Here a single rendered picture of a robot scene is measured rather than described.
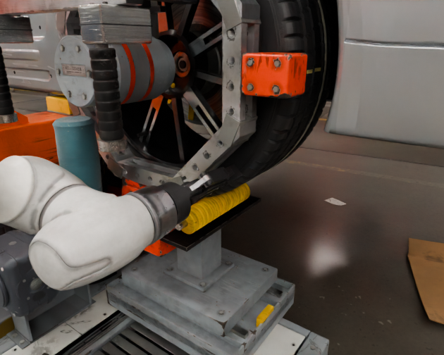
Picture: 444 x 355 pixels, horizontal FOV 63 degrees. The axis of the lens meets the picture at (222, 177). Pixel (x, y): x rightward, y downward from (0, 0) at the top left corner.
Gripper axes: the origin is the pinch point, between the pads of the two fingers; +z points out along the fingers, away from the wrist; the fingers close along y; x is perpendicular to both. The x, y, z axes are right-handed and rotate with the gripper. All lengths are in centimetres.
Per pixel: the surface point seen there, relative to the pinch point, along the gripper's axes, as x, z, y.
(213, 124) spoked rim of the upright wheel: 12.0, 5.3, 0.8
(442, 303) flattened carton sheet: -76, 73, -12
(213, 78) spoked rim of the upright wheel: 19.2, 5.2, 8.0
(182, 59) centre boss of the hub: 30.9, 10.4, 1.1
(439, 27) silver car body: -3.3, 4.9, 44.2
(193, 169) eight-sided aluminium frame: 5.0, -5.2, -2.6
